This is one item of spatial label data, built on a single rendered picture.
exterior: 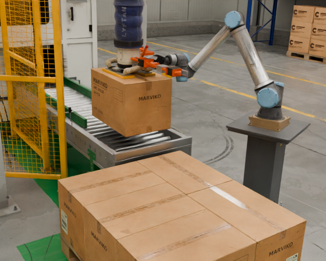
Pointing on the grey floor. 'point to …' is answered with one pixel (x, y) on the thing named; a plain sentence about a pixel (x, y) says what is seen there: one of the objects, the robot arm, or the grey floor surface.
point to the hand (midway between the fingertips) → (147, 62)
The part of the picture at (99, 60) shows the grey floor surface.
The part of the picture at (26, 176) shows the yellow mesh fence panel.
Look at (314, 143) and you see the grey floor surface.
